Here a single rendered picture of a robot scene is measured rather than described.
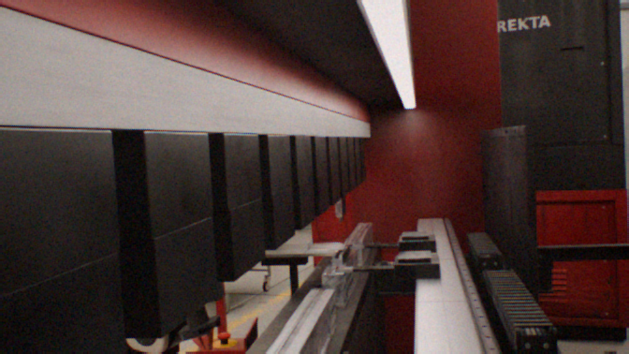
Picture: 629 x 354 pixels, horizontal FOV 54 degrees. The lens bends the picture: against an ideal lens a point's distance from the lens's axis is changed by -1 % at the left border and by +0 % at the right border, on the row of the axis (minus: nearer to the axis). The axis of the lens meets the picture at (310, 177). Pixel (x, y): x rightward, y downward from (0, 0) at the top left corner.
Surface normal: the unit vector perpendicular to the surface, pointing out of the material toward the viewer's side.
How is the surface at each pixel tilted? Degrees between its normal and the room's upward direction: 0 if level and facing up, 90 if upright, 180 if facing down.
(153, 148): 90
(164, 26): 90
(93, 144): 90
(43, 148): 90
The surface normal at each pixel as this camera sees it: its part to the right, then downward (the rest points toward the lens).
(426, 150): -0.17, 0.06
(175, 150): 0.98, -0.05
